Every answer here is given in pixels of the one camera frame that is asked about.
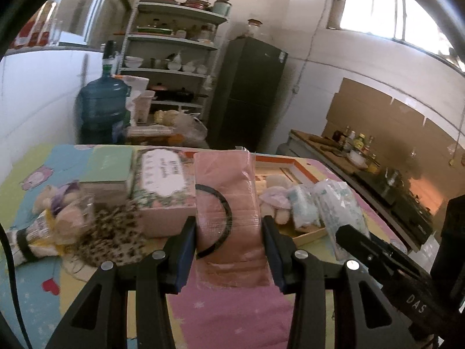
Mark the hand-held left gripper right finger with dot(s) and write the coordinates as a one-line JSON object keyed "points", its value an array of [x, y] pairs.
{"points": [[276, 258]]}

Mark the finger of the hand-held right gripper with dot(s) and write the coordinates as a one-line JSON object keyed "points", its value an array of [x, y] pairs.
{"points": [[367, 245]]}

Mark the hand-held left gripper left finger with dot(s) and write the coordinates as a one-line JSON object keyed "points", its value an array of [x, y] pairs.
{"points": [[185, 258]]}

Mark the mint patterned tissue pack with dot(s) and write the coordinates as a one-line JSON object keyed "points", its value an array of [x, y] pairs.
{"points": [[303, 207], [339, 203]]}

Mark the plush bear pink dress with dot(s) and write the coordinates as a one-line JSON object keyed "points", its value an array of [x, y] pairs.
{"points": [[276, 200]]}

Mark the black headband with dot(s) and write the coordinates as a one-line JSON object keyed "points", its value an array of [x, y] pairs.
{"points": [[227, 211]]}

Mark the pink packet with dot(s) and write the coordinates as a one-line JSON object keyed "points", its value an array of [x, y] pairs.
{"points": [[243, 189]]}

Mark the leopard print cloth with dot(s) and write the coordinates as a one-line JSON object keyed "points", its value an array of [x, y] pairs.
{"points": [[109, 236]]}

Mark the orange rimmed shallow box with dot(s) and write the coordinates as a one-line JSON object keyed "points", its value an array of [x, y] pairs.
{"points": [[287, 167]]}

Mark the peach sponge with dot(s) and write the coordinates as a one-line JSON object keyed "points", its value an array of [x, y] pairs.
{"points": [[74, 218]]}

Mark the black gas stove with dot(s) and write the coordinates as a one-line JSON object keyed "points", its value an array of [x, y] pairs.
{"points": [[399, 207]]}

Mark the floral gift box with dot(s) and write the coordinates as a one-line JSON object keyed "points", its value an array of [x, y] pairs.
{"points": [[161, 178]]}

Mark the white bowl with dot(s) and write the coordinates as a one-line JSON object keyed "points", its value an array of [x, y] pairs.
{"points": [[358, 158]]}

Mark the row of condiment bottles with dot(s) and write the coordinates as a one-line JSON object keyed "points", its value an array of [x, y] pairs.
{"points": [[359, 141]]}

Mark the wooden cutting board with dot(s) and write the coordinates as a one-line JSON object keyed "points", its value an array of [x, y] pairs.
{"points": [[319, 152]]}

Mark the kitchen counter cabinet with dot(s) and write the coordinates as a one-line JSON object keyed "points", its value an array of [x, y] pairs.
{"points": [[301, 149]]}

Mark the wooden rolling pin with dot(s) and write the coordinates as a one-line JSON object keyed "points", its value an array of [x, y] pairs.
{"points": [[319, 139]]}

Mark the mint green box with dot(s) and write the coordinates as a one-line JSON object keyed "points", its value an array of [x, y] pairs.
{"points": [[107, 167]]}

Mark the translucent plastic bag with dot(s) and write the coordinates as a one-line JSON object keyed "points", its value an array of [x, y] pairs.
{"points": [[190, 131]]}

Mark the clear lidded food box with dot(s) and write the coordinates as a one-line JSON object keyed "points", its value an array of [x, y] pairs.
{"points": [[149, 134]]}

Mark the pale yellow bundle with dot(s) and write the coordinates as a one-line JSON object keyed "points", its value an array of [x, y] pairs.
{"points": [[166, 117]]}

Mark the plush bear purple dress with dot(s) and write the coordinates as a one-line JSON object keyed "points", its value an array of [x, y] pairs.
{"points": [[54, 198]]}

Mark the beige plastic bin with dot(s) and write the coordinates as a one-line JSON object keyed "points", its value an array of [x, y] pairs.
{"points": [[143, 107]]}

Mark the white roll with black bands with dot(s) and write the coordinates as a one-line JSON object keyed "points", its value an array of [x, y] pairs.
{"points": [[23, 247]]}

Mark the black wok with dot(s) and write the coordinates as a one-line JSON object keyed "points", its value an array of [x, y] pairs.
{"points": [[185, 95]]}

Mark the dark green fridge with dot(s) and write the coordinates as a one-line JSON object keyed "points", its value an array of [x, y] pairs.
{"points": [[250, 94]]}

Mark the red lidded pot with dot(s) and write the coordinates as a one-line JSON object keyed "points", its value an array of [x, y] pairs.
{"points": [[158, 91]]}

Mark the blue water jug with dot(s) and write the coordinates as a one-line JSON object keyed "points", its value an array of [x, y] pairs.
{"points": [[101, 109]]}

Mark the white paper bag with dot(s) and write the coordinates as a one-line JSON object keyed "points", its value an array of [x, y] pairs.
{"points": [[136, 83]]}

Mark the row of white bowls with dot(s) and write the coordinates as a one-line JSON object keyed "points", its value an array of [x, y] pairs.
{"points": [[132, 61]]}

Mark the black water jug pump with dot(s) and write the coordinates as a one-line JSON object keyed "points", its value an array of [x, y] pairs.
{"points": [[108, 58]]}

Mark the pale green shelf rack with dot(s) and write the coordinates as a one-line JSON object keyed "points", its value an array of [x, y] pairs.
{"points": [[174, 40]]}

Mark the glass jar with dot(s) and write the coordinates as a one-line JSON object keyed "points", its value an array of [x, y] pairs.
{"points": [[254, 29]]}

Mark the green tray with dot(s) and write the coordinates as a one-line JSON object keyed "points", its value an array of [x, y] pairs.
{"points": [[154, 29]]}

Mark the teal enamel jar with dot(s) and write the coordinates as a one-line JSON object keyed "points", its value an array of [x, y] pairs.
{"points": [[221, 7]]}

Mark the red stacked pots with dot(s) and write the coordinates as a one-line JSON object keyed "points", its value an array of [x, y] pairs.
{"points": [[196, 3]]}

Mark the clear drinking glass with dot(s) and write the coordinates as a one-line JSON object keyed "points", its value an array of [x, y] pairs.
{"points": [[56, 34]]}

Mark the sliding window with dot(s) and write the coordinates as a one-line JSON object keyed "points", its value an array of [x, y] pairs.
{"points": [[105, 3]]}

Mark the cardboard wall sheet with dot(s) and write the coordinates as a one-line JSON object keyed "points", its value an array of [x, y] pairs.
{"points": [[381, 116]]}

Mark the high wall window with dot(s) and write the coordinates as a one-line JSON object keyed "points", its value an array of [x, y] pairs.
{"points": [[370, 11]]}

